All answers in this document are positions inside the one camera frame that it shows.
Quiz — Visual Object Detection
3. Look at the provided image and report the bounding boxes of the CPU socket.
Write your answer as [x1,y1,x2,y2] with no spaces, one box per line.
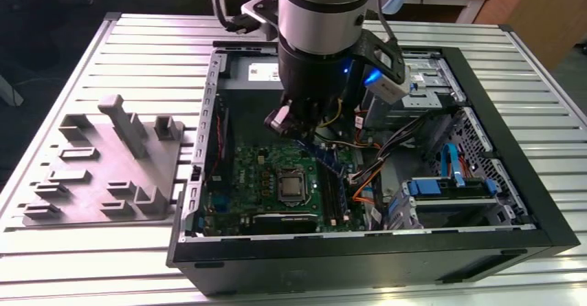
[274,166,312,208]

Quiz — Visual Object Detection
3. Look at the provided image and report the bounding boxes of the black disk with blue clips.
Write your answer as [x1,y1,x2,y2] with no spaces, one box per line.
[403,177,501,201]

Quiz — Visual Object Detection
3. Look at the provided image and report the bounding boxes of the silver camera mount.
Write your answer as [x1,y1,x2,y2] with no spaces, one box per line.
[239,0,280,41]

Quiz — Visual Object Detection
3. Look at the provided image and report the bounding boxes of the grey parts rack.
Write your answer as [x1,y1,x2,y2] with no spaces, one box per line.
[20,94,187,228]

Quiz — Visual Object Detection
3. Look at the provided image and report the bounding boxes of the black RAM slot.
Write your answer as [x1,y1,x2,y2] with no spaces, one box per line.
[322,168,334,226]
[328,175,342,226]

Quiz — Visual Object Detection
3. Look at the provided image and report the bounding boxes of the grey furniture leg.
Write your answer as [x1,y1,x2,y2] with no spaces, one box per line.
[0,74,26,107]

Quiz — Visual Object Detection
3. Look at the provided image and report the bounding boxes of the silver drive cage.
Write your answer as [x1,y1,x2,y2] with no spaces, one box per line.
[362,50,467,139]

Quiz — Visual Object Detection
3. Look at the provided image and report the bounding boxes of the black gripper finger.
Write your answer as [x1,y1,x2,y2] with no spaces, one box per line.
[263,105,319,142]

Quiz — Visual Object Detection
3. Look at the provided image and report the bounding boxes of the silver CPU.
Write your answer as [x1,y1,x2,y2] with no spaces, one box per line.
[278,176,307,197]

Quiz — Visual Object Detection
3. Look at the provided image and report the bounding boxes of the blue RAM stick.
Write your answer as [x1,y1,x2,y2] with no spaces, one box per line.
[295,137,348,178]

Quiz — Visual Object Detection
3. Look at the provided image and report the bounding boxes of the green motherboard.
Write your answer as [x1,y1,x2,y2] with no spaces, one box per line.
[227,143,368,233]

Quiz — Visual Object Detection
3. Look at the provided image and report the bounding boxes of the black camera cable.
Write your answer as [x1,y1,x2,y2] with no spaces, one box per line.
[212,0,247,34]
[374,0,400,45]

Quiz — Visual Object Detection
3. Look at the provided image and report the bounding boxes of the black graphics card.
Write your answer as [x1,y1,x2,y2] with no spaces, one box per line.
[251,209,319,234]

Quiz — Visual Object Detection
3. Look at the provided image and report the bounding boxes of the brown wooden cabinet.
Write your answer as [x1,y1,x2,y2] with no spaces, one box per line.
[474,0,587,69]

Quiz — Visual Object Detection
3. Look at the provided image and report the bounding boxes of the blue flat wire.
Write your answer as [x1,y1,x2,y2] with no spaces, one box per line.
[439,142,467,187]

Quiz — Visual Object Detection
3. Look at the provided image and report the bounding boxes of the black PC case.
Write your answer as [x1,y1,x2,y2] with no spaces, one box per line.
[166,39,582,298]

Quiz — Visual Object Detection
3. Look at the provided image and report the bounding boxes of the grey power supply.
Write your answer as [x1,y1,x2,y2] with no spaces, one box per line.
[219,56,288,146]

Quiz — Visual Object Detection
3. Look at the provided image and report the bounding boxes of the red wire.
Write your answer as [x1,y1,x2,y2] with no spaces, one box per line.
[208,116,227,183]

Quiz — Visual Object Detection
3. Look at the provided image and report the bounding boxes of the yellow wire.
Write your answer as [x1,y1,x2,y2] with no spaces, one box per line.
[319,98,346,130]

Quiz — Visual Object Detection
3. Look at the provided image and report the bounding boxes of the orange wires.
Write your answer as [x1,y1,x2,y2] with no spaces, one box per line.
[351,178,383,204]

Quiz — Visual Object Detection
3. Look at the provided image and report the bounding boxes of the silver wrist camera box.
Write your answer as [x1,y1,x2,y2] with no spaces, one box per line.
[355,30,411,106]

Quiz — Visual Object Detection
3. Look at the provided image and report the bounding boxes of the black wire bundle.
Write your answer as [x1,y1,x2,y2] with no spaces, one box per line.
[351,113,457,184]

